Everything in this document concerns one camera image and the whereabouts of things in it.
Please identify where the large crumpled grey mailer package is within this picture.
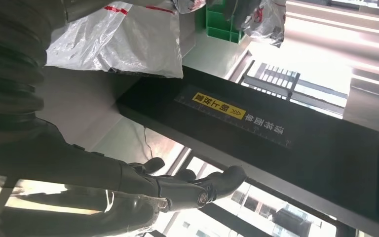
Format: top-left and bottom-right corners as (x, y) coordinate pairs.
(238, 0), (287, 48)

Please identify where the grey mailer package red print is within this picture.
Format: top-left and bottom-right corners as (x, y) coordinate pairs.
(172, 0), (207, 14)

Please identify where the black inbound scanner machine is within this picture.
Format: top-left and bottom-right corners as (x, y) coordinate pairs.
(115, 65), (379, 237)

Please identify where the green plastic crate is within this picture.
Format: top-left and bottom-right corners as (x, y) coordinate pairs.
(195, 0), (246, 45)

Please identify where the yellow warning label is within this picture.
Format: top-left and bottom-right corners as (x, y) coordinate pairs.
(191, 92), (247, 120)

